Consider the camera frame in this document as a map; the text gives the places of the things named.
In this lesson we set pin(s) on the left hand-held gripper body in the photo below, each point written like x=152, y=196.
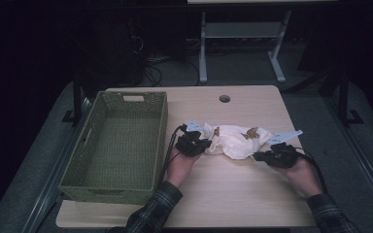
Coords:
x=187, y=144

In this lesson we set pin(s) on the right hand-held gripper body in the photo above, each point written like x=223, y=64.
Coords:
x=285, y=157

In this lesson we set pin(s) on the white cloth with brown print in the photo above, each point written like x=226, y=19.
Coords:
x=233, y=142

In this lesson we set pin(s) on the green woven basket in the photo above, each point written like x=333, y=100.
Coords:
x=123, y=142

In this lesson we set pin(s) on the person's left hand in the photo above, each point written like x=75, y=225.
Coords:
x=179, y=168

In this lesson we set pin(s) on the person's right hand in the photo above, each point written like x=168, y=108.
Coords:
x=302, y=179

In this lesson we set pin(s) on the black metal stand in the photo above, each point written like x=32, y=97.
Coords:
x=344, y=97
x=76, y=97

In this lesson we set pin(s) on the dark computer case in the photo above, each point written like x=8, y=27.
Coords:
x=116, y=58

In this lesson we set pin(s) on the white-framed desk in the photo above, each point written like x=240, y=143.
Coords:
x=241, y=29

